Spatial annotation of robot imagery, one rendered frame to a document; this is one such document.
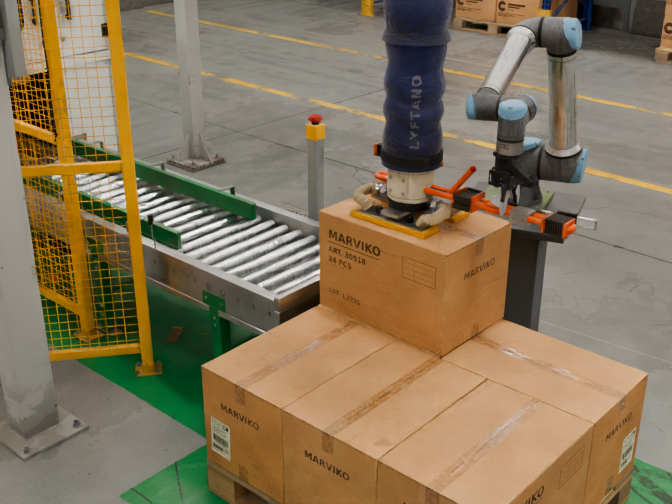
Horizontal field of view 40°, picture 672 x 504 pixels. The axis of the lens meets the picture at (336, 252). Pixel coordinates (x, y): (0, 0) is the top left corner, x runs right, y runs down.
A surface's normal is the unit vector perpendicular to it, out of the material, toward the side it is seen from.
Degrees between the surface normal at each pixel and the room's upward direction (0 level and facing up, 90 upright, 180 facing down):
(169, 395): 0
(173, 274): 90
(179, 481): 0
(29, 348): 90
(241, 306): 90
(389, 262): 90
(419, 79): 78
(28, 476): 0
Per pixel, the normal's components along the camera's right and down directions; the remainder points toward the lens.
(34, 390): 0.75, 0.28
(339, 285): -0.68, 0.30
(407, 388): 0.00, -0.91
